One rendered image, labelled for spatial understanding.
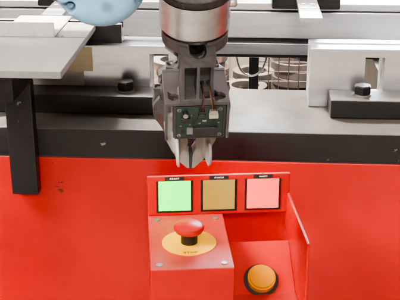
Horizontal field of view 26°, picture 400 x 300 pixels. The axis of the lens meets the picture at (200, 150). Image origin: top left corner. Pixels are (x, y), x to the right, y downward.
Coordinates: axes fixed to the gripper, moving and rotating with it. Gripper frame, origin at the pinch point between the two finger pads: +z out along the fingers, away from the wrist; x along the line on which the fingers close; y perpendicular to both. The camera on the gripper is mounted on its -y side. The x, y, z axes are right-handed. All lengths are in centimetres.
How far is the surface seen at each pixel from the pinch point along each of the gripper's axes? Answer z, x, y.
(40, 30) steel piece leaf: 0.8, -19.7, -29.6
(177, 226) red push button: 11.3, -1.5, 1.3
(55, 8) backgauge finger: 7.2, -18.7, -45.6
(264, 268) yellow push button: 18.7, 10.3, 2.8
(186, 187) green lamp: 12.7, 0.3, -7.5
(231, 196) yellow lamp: 14.3, 6.6, -6.8
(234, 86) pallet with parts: 152, 39, -213
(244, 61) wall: 170, 50, -254
